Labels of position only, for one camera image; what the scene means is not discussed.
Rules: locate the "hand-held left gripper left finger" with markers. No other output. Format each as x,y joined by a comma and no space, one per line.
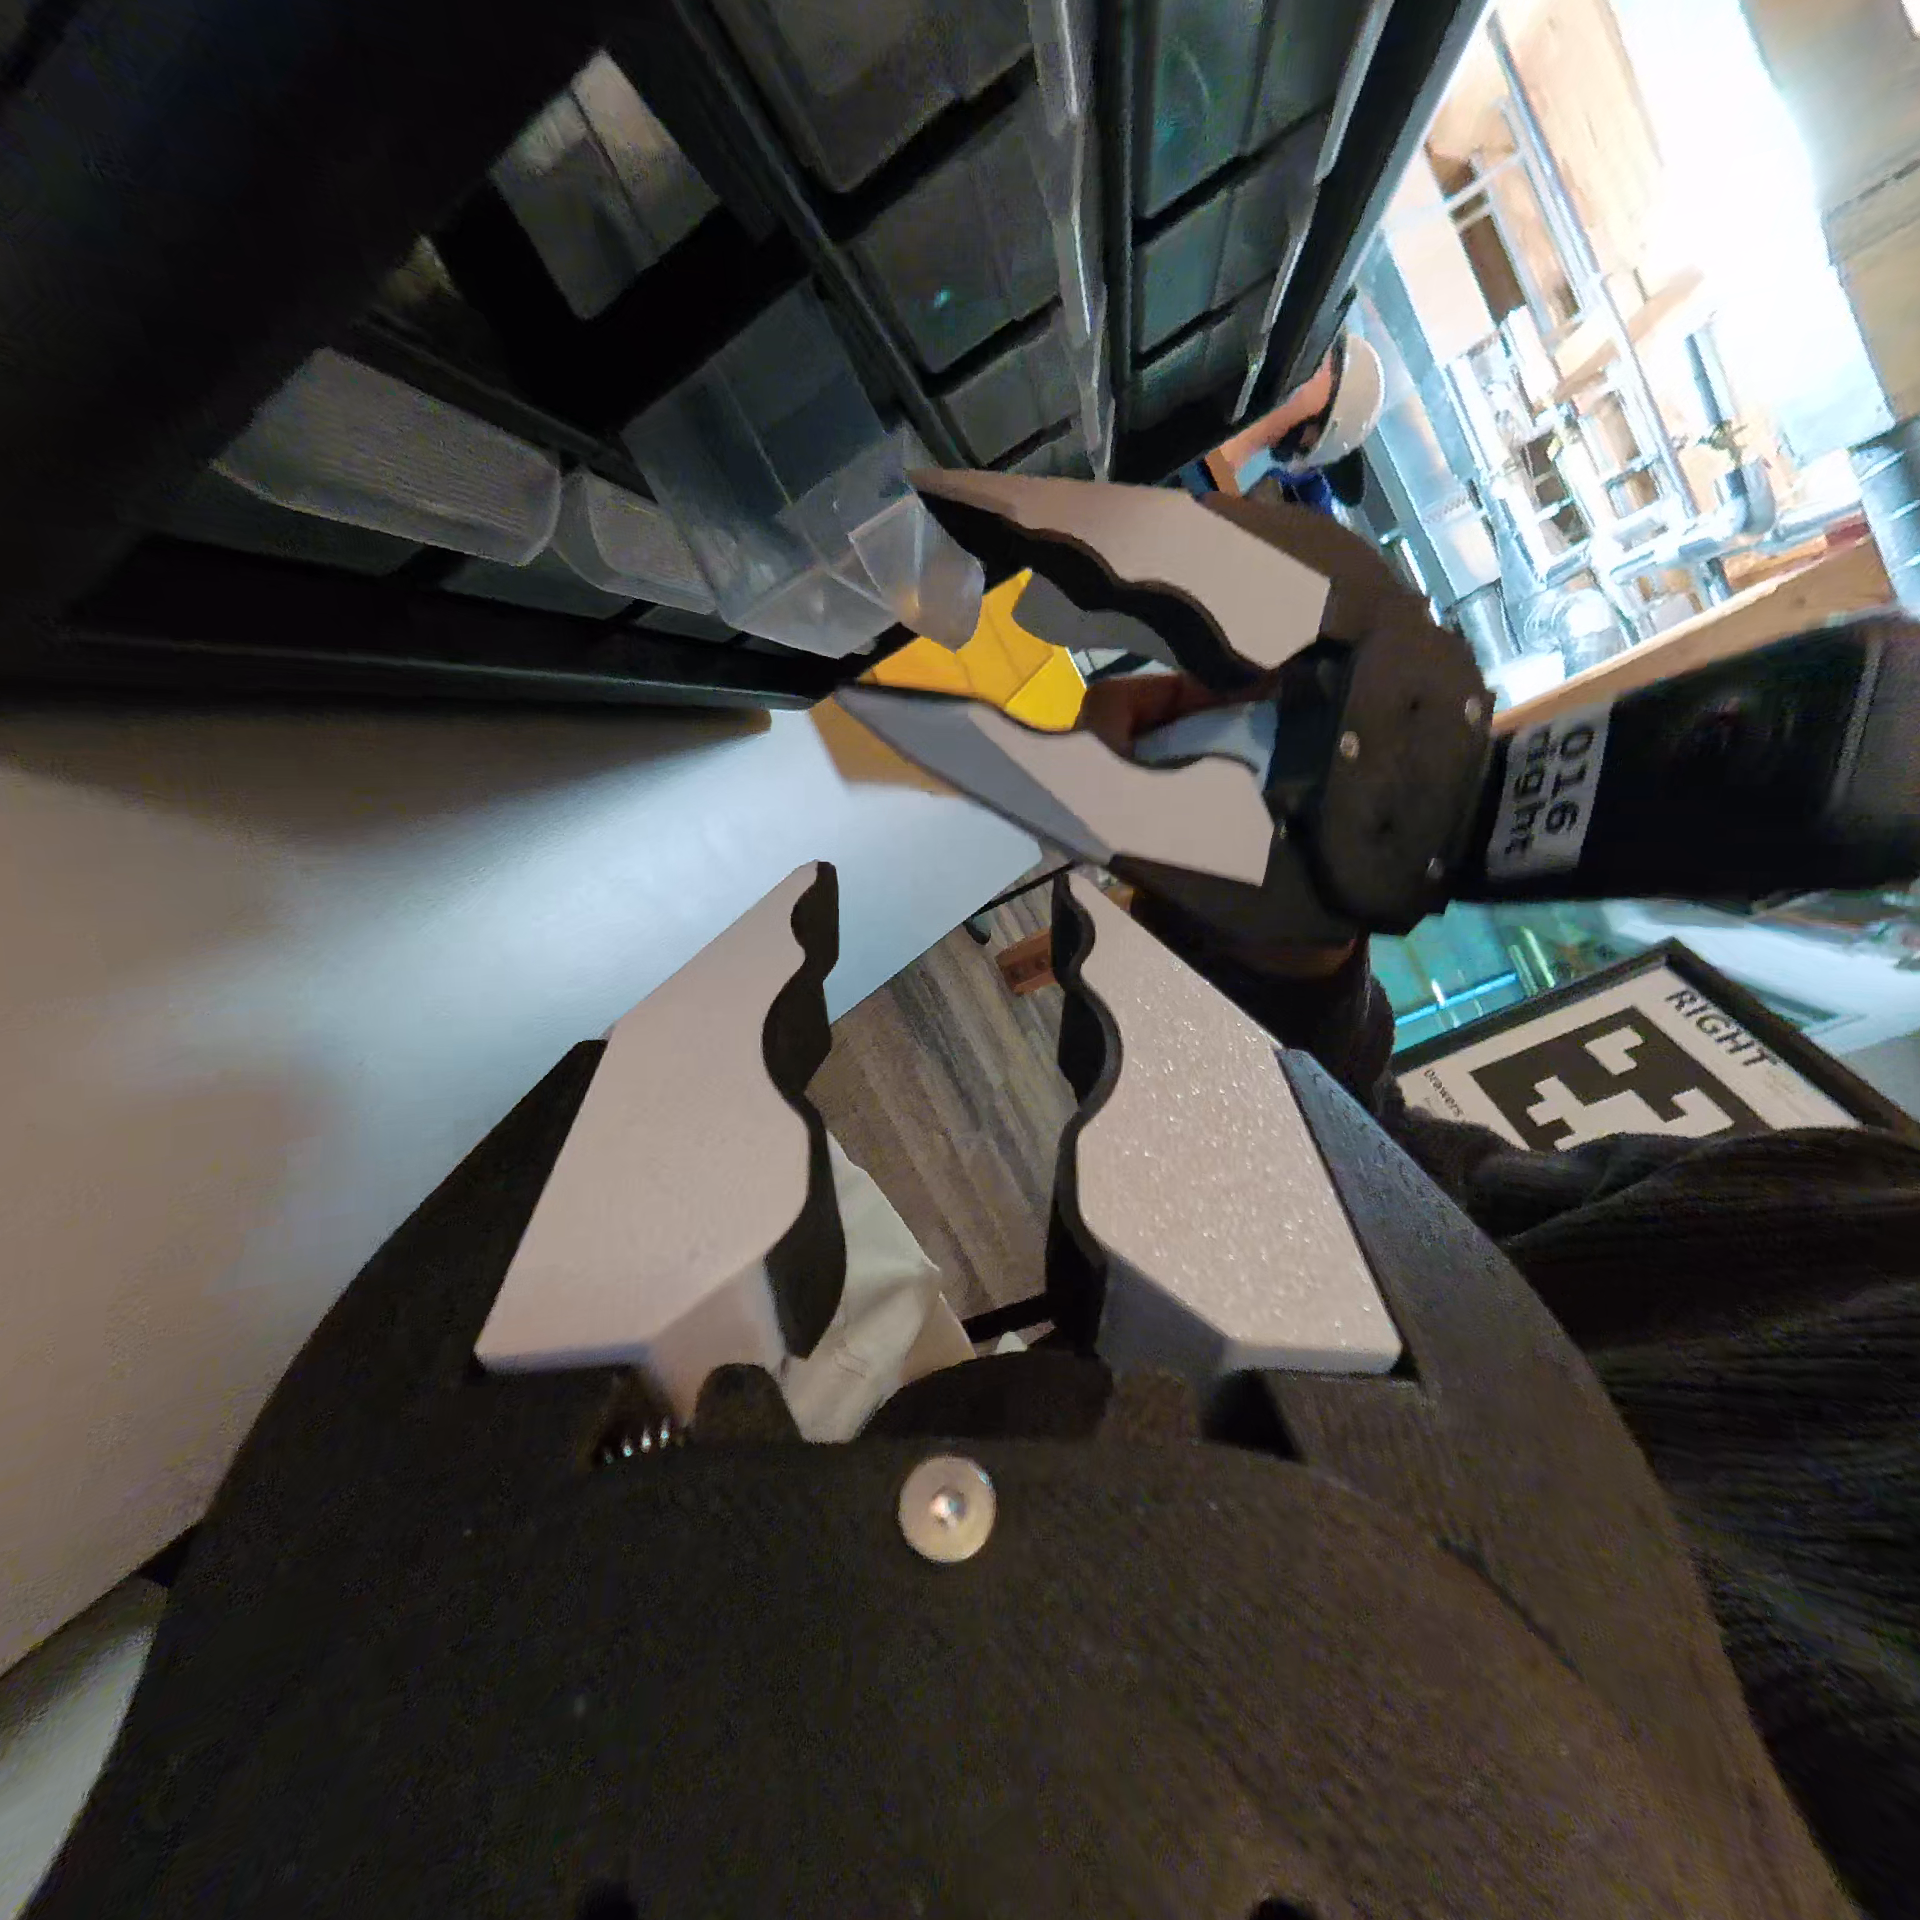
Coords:
662,1170

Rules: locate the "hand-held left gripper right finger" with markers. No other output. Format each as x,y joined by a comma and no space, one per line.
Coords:
1229,1200

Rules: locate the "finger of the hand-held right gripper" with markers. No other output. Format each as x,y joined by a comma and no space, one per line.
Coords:
1142,817
1170,554

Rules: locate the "yellow plastic bin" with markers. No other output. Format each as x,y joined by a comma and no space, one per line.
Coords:
1022,674

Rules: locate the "clear plastic drawer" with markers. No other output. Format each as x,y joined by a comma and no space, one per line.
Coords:
809,554

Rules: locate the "black drawer cabinet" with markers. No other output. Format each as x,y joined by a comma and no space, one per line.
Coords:
223,180

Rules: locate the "person's right forearm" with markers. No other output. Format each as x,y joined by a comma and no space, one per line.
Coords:
1723,1350

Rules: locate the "white desk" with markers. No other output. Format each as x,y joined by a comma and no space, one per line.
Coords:
376,974

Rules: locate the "glass railing panel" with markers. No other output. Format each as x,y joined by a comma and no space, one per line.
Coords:
1500,961

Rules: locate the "wooden handrail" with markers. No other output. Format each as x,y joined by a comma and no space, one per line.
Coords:
1649,667

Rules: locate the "group of small cabinet drawers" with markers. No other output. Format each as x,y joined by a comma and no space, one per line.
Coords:
962,255

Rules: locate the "black framed marker sign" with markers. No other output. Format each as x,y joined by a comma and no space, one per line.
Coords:
1622,1080

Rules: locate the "wooden metal shelving rack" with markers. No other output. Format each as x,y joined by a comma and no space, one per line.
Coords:
1590,343

